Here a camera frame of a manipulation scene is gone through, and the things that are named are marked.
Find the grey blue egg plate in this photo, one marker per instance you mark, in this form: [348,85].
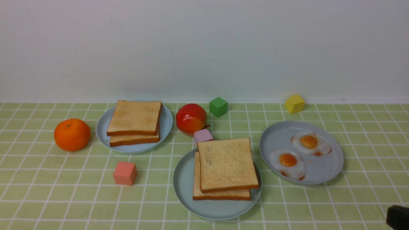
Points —
[319,169]

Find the yellow cube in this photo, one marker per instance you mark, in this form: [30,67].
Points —
[295,104]

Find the light blue centre plate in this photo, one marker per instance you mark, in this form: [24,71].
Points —
[212,210]

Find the green cube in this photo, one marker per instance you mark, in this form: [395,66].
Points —
[218,107]

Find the green checkered tablecloth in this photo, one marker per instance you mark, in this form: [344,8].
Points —
[43,187]

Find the light blue bread plate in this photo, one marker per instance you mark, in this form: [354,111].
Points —
[165,126]

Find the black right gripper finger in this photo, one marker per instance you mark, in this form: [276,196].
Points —
[398,217]

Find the red apple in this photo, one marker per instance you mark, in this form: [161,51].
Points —
[191,118]

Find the back fried egg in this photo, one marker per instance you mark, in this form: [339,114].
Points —
[311,144]

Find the orange mandarin fruit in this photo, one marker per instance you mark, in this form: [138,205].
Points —
[72,134]

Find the salmon pink cube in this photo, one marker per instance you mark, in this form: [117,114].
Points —
[125,173]

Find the lilac pink cube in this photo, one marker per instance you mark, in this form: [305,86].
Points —
[202,136]

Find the toast slice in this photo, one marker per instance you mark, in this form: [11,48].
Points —
[133,139]
[227,165]
[243,194]
[135,118]

